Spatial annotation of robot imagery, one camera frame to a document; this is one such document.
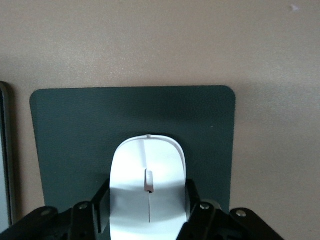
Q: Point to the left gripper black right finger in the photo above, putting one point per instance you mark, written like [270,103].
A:
[212,225]

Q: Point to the white computer mouse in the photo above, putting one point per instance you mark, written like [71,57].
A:
[150,160]

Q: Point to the brown table cover mat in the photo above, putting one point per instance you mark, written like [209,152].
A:
[160,37]

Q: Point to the dark grey mouse pad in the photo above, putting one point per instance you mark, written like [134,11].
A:
[75,130]

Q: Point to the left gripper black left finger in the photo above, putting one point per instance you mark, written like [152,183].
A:
[75,222]

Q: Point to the silver closed laptop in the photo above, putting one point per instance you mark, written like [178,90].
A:
[5,155]

